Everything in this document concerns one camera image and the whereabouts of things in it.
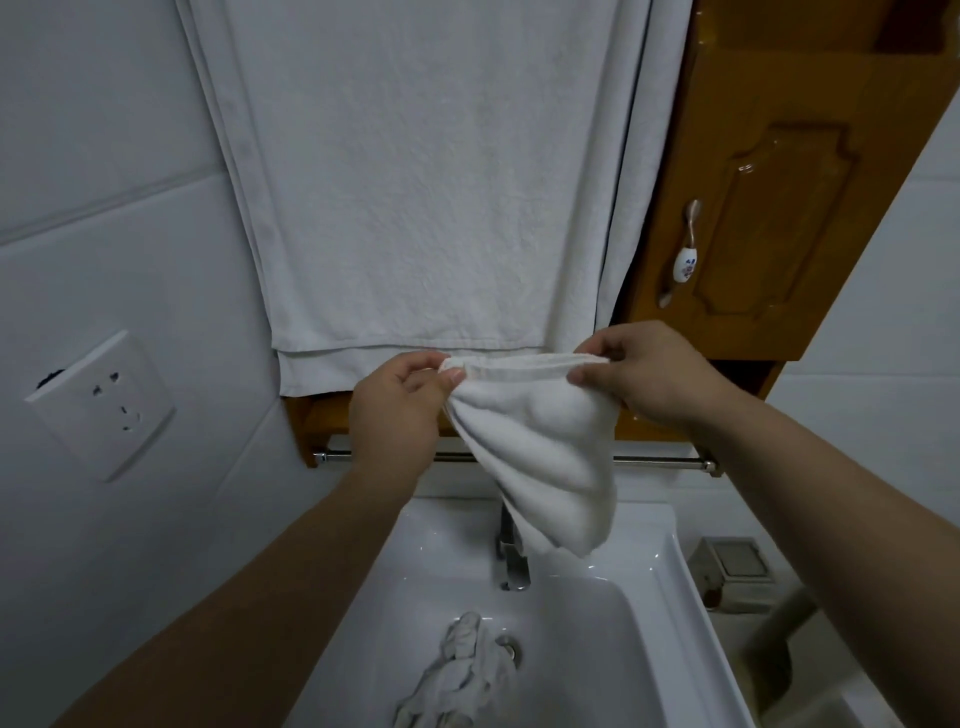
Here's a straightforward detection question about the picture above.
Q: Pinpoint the person's right forearm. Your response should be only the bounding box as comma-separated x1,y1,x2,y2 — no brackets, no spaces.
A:
686,390,960,728

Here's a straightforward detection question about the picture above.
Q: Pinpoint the person's right hand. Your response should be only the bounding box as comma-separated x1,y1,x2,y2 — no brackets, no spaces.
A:
566,321,744,440

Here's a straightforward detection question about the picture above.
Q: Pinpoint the chrome faucet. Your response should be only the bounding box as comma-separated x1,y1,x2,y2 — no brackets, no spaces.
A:
495,504,532,592

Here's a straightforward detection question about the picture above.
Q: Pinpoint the crumpled white cloth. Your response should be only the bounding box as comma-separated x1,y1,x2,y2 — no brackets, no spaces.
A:
391,611,519,728

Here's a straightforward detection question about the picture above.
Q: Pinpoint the small white hand towel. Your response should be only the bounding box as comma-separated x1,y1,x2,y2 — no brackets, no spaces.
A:
438,352,624,560

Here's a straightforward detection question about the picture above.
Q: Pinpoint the porcelain cabinet door handle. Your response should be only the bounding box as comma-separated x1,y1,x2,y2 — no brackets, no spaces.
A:
657,198,703,310

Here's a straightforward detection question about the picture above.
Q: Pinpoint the person's left forearm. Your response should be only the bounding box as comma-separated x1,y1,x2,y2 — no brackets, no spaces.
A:
48,468,425,728

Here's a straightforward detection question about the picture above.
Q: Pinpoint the white wall socket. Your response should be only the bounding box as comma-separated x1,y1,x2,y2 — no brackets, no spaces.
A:
24,330,177,483

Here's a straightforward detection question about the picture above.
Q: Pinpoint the chrome towel bar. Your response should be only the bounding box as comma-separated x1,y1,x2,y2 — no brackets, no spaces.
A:
313,448,723,479

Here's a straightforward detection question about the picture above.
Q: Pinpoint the person's left hand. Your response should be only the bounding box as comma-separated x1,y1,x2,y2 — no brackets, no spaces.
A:
348,350,468,502

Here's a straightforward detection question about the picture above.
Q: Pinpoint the white ceramic sink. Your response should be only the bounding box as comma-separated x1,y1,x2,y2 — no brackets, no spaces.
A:
285,496,757,728

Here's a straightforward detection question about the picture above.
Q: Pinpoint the wooden wall cabinet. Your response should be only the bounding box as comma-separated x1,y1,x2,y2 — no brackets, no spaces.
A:
285,0,960,470

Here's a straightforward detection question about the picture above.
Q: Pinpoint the large white hanging towel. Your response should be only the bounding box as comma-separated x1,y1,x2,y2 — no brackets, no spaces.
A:
176,0,695,399

